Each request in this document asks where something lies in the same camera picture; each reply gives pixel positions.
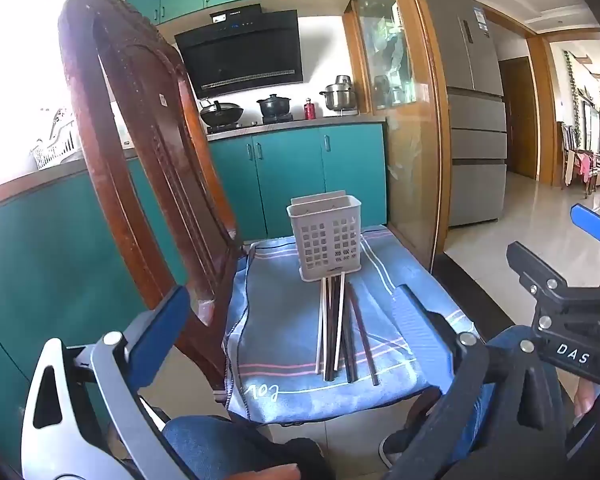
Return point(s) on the black range hood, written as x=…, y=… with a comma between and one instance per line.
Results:
x=242, y=55

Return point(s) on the red bottle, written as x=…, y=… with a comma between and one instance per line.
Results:
x=309, y=109

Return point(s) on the wooden framed glass partition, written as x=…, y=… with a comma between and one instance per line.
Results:
x=405, y=110

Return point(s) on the teal base cabinets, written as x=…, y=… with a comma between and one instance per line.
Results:
x=290, y=175

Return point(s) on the gas stove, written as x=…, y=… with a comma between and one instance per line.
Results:
x=252, y=124

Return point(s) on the person's left leg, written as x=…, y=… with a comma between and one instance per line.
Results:
x=215, y=445

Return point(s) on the black cooking pot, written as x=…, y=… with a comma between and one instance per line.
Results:
x=275, y=105

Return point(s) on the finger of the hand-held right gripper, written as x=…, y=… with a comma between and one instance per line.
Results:
x=592, y=222
x=535, y=270

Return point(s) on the black wok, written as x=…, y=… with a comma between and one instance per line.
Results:
x=221, y=112

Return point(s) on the stainless steel pot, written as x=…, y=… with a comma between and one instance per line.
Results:
x=339, y=94

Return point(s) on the white dish rack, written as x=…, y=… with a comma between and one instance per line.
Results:
x=55, y=145

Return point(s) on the dark shoe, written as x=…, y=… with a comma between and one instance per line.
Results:
x=392, y=447

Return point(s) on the grey plastic utensil holder basket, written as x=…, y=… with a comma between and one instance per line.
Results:
x=325, y=237

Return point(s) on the dark wooden chair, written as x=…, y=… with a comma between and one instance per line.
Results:
x=145, y=170

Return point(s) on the brown chopstick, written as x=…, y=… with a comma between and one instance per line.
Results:
x=365, y=340

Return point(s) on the person's right leg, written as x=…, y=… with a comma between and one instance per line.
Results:
x=500, y=345

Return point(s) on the brown wooden door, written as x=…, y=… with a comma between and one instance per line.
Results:
x=517, y=115

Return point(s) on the blue striped cloth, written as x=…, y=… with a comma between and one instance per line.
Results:
x=290, y=360

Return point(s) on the grey kitchen countertop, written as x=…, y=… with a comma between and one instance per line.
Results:
x=350, y=118

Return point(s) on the hanging green garland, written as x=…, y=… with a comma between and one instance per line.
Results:
x=575, y=85

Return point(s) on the person's leg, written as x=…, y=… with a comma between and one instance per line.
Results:
x=215, y=445
x=500, y=345

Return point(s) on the wooden dining chairs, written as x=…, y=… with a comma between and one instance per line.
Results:
x=582, y=160

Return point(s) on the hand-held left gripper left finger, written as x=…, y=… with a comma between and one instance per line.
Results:
x=162, y=317

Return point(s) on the person's right hand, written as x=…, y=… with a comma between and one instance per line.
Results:
x=587, y=400

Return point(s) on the silver refrigerator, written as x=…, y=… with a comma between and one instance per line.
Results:
x=472, y=110

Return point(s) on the person's left hand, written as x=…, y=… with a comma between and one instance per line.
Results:
x=265, y=472

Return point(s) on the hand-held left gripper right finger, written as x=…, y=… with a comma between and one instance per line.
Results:
x=409, y=307

